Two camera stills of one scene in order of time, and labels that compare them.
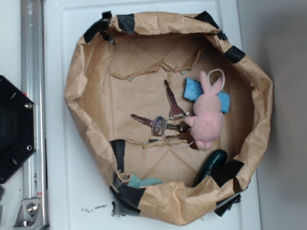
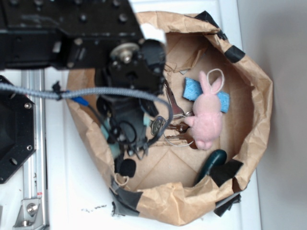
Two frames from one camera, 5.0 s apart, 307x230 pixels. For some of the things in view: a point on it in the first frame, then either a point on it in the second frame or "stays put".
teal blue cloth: (136, 182) → (114, 147)
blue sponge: (193, 87) stays put
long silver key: (175, 111) stays put
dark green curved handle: (216, 159) stays put
